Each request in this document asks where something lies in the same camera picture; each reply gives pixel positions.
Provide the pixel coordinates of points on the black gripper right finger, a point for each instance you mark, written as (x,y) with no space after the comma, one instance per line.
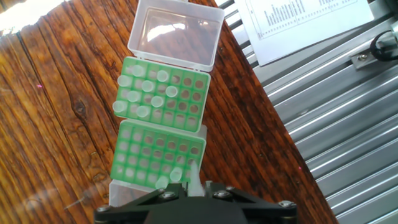
(267,214)

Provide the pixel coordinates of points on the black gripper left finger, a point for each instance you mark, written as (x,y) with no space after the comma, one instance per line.
(124,214)

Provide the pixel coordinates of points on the clear box green tip rack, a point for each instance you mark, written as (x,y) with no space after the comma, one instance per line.
(149,155)
(174,37)

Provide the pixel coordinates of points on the brown wooden board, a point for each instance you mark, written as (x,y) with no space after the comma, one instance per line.
(62,124)

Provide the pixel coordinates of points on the white printed paper sheet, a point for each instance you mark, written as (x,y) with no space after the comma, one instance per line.
(311,31)

